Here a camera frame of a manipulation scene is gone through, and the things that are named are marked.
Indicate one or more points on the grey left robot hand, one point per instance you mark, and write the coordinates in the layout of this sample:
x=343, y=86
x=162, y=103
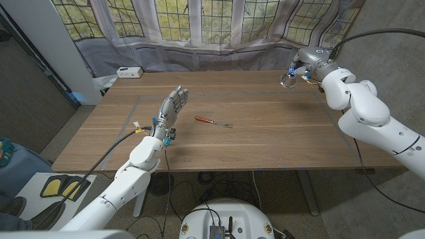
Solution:
x=167, y=111

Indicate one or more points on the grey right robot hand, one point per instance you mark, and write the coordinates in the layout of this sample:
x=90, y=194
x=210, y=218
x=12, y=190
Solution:
x=313, y=59

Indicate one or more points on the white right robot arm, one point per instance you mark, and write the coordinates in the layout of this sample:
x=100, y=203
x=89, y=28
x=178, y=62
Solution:
x=368, y=109

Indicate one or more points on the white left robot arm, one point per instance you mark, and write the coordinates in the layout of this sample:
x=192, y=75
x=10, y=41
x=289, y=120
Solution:
x=129, y=182

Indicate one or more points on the white power box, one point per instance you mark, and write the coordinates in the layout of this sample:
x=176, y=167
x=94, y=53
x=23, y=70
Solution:
x=129, y=72

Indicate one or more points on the printed window backdrop cloth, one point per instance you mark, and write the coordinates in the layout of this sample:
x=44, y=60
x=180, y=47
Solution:
x=186, y=56

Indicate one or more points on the round black floor fan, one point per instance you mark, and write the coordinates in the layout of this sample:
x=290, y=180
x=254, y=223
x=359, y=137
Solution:
x=162, y=183

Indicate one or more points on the white table leg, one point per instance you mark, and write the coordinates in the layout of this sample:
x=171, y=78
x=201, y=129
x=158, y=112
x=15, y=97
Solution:
x=139, y=206

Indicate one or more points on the white robot torso base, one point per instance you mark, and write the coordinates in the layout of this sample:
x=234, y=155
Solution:
x=229, y=212

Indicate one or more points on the yellow and black foot pedal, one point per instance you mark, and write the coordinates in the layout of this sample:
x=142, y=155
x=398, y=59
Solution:
x=71, y=190
x=53, y=187

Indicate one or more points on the grey electronics box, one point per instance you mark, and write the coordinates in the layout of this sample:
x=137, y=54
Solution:
x=216, y=232

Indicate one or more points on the grey table leg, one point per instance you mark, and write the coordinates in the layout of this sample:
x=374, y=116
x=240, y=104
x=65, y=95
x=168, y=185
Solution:
x=308, y=196

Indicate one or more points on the blue bag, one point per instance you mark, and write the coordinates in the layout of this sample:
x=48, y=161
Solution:
x=20, y=162

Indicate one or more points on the dark shoe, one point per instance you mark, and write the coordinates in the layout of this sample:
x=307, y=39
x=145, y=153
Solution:
x=13, y=206
x=46, y=217

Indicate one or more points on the white floor board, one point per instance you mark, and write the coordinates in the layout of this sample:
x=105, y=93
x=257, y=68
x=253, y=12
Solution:
x=33, y=206

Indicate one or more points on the teal object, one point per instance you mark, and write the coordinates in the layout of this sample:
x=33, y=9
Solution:
x=5, y=151

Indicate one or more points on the person leg in jeans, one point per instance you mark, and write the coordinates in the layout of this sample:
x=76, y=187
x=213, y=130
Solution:
x=15, y=226

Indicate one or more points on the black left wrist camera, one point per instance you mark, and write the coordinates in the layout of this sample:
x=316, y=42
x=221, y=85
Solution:
x=172, y=133

